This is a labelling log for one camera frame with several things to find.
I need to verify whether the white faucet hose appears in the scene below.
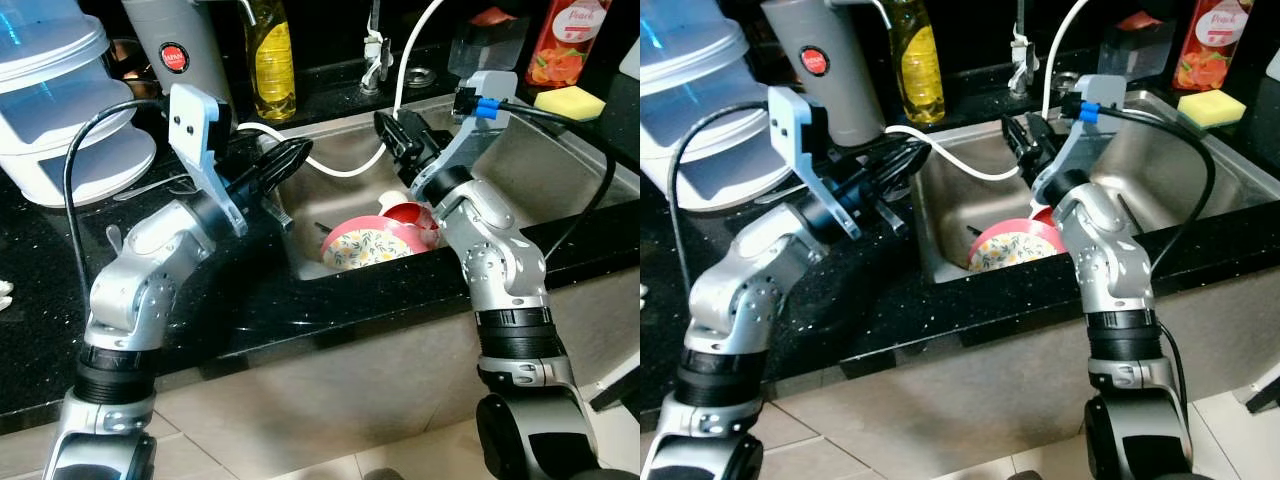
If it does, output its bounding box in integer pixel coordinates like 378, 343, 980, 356
884, 0, 1093, 184
236, 0, 447, 180

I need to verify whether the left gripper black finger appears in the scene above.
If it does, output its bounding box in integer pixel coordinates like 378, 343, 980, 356
262, 138, 317, 174
885, 162, 933, 206
270, 160, 316, 201
872, 140, 931, 179

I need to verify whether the clear plastic container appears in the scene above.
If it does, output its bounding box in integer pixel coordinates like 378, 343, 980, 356
447, 10, 532, 80
1097, 12, 1177, 82

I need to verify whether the white plastic tiered steamer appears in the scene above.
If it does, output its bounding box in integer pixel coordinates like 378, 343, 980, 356
640, 0, 793, 214
0, 0, 160, 210

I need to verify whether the red peach label bottle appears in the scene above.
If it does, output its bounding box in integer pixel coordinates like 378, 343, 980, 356
524, 0, 614, 90
1171, 0, 1257, 94

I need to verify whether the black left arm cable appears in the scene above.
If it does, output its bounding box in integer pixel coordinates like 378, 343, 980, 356
667, 100, 801, 303
62, 97, 201, 313

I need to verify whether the floral plate with pink rim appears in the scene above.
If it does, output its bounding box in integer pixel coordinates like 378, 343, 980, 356
965, 219, 1067, 274
320, 214, 433, 272

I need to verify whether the yellow dish soap bottle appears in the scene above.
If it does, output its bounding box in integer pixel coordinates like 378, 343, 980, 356
243, 0, 299, 124
885, 0, 947, 127

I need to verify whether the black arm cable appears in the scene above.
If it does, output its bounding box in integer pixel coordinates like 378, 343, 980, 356
1063, 95, 1218, 421
455, 90, 623, 263
62, 97, 201, 313
667, 100, 801, 303

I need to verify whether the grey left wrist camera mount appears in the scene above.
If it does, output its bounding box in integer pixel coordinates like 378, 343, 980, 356
766, 85, 863, 242
167, 83, 250, 239

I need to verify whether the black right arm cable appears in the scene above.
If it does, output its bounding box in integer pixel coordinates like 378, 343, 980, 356
1063, 95, 1218, 421
455, 90, 623, 263

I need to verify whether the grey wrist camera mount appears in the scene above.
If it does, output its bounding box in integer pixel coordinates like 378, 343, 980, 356
438, 70, 520, 188
1048, 74, 1131, 198
766, 85, 863, 242
167, 83, 250, 239

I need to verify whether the metal spoon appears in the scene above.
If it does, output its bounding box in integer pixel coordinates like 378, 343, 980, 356
111, 174, 197, 202
752, 183, 803, 208

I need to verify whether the metal faucet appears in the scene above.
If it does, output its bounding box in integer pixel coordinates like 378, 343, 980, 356
1009, 0, 1042, 98
361, 0, 394, 97

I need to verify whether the yellow sponge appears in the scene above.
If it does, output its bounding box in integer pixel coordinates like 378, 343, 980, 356
1176, 90, 1250, 130
532, 85, 609, 123

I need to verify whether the grey thermos flask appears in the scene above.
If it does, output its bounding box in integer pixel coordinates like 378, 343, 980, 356
759, 0, 891, 149
119, 0, 238, 128

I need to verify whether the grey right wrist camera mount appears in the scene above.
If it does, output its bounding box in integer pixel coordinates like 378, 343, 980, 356
1048, 74, 1131, 198
438, 70, 520, 188

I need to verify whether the stainless steel sink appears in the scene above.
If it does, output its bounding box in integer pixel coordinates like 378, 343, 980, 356
914, 90, 1280, 286
265, 88, 641, 283

